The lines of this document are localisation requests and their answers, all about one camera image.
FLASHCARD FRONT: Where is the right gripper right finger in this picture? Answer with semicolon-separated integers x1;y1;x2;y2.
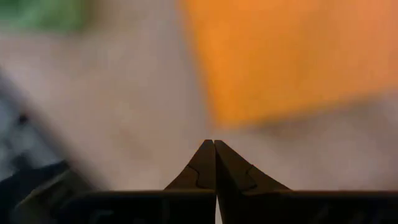
214;139;292;192

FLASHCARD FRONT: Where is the green microfiber towel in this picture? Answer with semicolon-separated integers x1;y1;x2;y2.
0;0;91;33

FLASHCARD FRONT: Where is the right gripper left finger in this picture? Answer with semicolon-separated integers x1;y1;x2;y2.
163;139;216;191

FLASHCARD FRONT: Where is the orange microfiber towel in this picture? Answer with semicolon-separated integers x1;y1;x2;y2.
179;0;398;129

